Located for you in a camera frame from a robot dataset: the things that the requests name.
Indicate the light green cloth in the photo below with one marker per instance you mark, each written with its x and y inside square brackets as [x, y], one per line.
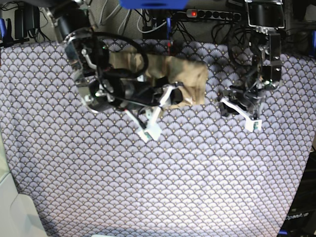
[18, 215]

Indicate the black OpenArm box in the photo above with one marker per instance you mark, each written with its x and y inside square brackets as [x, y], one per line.
[301, 218]

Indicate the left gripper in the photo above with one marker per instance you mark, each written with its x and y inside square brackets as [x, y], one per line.
[246, 102]

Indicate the blue clamp edge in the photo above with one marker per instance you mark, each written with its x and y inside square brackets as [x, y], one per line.
[5, 31]
[312, 45]

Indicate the blue clamp right edge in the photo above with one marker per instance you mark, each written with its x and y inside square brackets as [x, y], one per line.
[312, 45]

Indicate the purple fan-pattern table cloth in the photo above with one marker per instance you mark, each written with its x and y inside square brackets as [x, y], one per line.
[206, 175]

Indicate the blue clamp left edge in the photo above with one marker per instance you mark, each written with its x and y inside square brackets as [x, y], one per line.
[5, 31]

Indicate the black power strip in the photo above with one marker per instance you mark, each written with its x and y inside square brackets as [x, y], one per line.
[213, 15]

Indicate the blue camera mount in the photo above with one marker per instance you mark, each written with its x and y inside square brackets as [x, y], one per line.
[153, 4]

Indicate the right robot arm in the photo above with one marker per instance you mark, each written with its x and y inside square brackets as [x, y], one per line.
[102, 85]

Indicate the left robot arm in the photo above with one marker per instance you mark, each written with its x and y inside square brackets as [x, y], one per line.
[264, 20]

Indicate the camouflage T-shirt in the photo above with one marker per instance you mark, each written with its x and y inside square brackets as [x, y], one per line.
[192, 74]

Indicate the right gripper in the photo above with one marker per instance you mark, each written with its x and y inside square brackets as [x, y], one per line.
[143, 103]

